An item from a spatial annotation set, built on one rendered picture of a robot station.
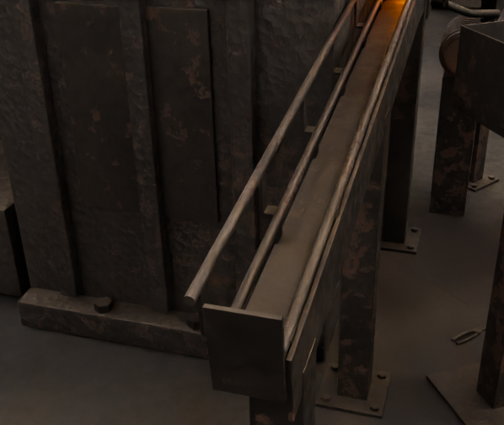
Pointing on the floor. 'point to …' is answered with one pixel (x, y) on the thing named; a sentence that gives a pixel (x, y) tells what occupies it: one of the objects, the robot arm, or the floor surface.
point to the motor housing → (452, 132)
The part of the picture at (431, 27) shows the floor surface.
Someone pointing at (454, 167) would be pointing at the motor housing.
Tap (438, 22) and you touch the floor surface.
